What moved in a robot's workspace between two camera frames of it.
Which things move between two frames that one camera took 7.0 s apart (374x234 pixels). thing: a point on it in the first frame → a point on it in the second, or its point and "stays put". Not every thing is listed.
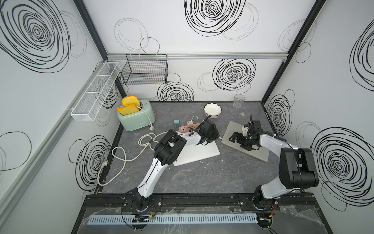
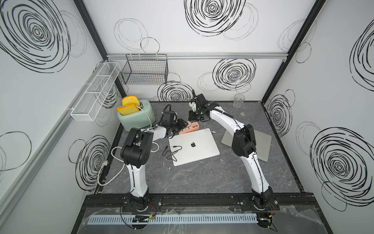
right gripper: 238,140 → 191,117
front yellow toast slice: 128,109 stays put
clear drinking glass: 238,100 stays put
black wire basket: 145,69 stays put
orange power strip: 186,129 stays put
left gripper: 215,134 → 180,125
